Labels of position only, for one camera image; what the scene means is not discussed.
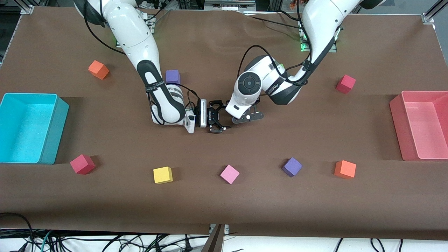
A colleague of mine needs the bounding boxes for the pink foam cube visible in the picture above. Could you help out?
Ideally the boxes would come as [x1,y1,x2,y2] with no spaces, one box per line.
[220,164,240,185]

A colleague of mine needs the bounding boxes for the yellow foam cube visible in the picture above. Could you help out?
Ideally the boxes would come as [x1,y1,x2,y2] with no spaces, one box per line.
[153,166,173,184]

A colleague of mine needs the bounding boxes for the brown paper table cover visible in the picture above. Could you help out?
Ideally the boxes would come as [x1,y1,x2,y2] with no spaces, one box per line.
[0,6,448,241]

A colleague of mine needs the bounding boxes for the red foam cube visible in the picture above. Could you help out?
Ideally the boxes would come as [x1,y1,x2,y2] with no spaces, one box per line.
[70,154,96,175]
[336,75,356,94]

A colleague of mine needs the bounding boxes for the grey electronics box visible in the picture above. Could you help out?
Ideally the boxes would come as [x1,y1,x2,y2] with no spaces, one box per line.
[204,0,256,11]

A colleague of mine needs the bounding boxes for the orange foam cube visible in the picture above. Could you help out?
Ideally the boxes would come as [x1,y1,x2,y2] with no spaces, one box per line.
[88,60,110,80]
[334,160,357,179]

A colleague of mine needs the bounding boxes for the dark slanted strut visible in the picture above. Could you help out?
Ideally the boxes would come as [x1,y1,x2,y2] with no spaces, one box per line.
[201,224,225,252]

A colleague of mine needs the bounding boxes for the pink plastic bin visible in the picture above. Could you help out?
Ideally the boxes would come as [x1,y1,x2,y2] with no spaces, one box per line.
[389,90,448,162]

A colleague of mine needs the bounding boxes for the cyan plastic bin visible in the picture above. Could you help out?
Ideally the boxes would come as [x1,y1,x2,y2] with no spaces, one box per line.
[0,93,70,165]

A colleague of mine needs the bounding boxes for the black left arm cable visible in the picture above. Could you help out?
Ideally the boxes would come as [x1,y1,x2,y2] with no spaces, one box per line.
[240,0,315,86]

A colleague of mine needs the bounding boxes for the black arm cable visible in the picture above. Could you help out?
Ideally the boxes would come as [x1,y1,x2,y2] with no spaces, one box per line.
[240,0,315,86]
[83,0,201,113]

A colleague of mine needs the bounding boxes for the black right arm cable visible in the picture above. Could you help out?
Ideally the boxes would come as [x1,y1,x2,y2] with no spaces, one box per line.
[83,0,201,113]

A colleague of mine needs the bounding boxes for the teal cable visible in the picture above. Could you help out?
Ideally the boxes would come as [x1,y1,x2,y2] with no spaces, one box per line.
[41,230,54,252]

